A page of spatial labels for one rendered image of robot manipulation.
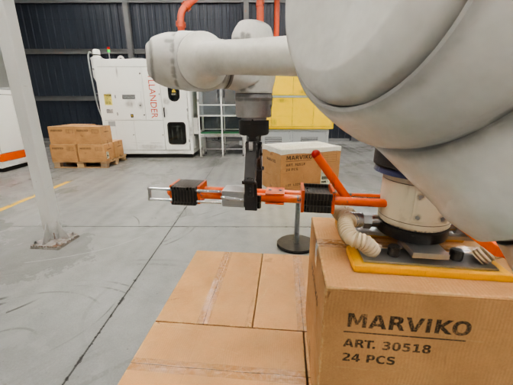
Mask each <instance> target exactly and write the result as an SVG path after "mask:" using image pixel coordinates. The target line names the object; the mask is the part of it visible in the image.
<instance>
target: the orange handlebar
mask: <svg viewBox="0 0 513 385"><path fill-rule="evenodd" d="M223 188H224V187H216V186H206V187H205V189H213V190H221V191H222V190H223ZM349 194H350V196H351V197H340V195H339V194H338V192H336V196H335V205H353V206H369V207H386V206H387V201H386V200H385V199H374V198H357V197H352V196H359V197H360V196H361V197H362V196H363V197H364V196H365V197H367V196H368V197H378V198H379V197H380V194H371V193H353V192H349ZM257 195H258V196H261V202H265V204H272V205H284V202H290V203H301V197H302V196H301V190H285V188H283V187H267V188H266V189H257ZM199 196H200V198H201V199H221V196H222V194H221V193H214V192H201V193H200V195H199ZM463 233H464V232H463ZM464 234H466V233H464ZM467 236H469V235H467ZM469 237H470V236H469ZM470 238H471V237H470ZM472 239H473V240H474V241H475V242H476V243H478V244H479V245H481V246H482V247H483V248H485V249H486V250H487V251H488V252H490V253H491V254H493V255H494V256H496V257H503V258H505V257H504V255H503V253H502V252H501V250H500V248H499V246H498V245H497V243H496V241H487V242H481V241H477V240H475V239H474V238H472Z"/></svg>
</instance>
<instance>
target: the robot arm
mask: <svg viewBox="0 0 513 385"><path fill-rule="evenodd" d="M145 50H146V59H147V72H148V75H149V76H150V77H151V78H152V79H153V81H154V82H155V83H158V84H160V85H161V86H165V87H167V88H171V89H179V90H184V91H190V92H208V91H213V90H215V89H230V90H234V91H235V94H236V95H235V102H236V116H237V117H238V118H241V120H239V134H240V135H243V136H248V141H246V143H245V148H246V153H245V167H244V181H243V180H242V184H244V198H245V210H249V211H256V210H257V189H262V170H264V167H262V165H263V164H262V146H263V143H262V142H261V139H262V138H261V136H264V135H268V133H269V120H267V119H266V118H270V117H271V116H272V115H271V107H272V105H273V95H272V94H273V86H274V83H275V79H276V76H297V77H298V80H299V82H300V84H301V86H302V88H303V90H304V92H305V94H306V95H307V97H308V98H309V99H310V101H311V102H312V103H313V104H314V105H315V106H316V107H317V108H318V109H319V110H320V111H321V112H322V113H323V114H324V115H325V116H326V117H327V118H329V119H330V120H331V121H332V122H333V123H335V124H336V126H338V127H339V128H340V129H342V130H343V131H345V132H346V133H348V134H349V135H350V136H352V137H353V138H356V139H357V140H358V141H361V142H363V143H364V144H369V145H372V146H374V147H375V148H376V149H377V150H378V151H379V152H380V153H381V154H383V155H384V156H385V157H386V158H387V159H388V160H389V161H390V162H391V163H392V164H393V165H394V166H395V167H396V168H397V169H398V170H399V171H400V172H401V173H402V174H403V175H404V176H405V177H406V178H407V179H408V180H409V181H410V182H411V183H412V184H413V185H414V186H415V187H416V188H417V189H418V190H419V191H420V192H421V193H422V194H423V195H424V196H425V197H426V198H427V199H428V200H429V201H430V202H431V203H432V204H433V205H434V206H435V207H436V208H437V210H438V212H439V213H440V214H442V216H443V217H444V218H445V219H446V220H447V221H448V222H449V223H451V224H452V225H454V226H455V227H457V228H458V229H459V230H461V231H463V232H464V233H466V234H467V235H469V236H470V237H471V238H474V239H475V240H477V241H481V242H487V241H496V243H497V245H498V246H499V248H500V250H501V252H502V253H503V255H504V257H505V259H506V260H507V262H508V265H509V266H510V268H511V270H512V272H513V0H286V36H277V37H274V36H273V32H272V28H271V27H270V26H269V25H268V24H267V23H265V22H263V21H258V20H253V19H245V20H242V21H239V22H238V24H237V26H236V27H235V29H234V31H233V33H232V36H231V40H225V39H219V38H217V37H216V36H215V35H213V34H212V33H209V32H207V31H177V32H166V33H162V34H158V35H155V36H153V37H151V38H150V40H149V41H148V42H147V43H146V45H145ZM248 178H251V179H248Z"/></svg>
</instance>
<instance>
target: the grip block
mask: <svg viewBox="0 0 513 385"><path fill-rule="evenodd" d="M300 190H301V196H302V197H301V203H300V210H301V212H315V213H331V214H334V204H335V196H336V192H335V190H334V187H333V186H332V184H331V183H329V184H319V183H301V187H300Z"/></svg>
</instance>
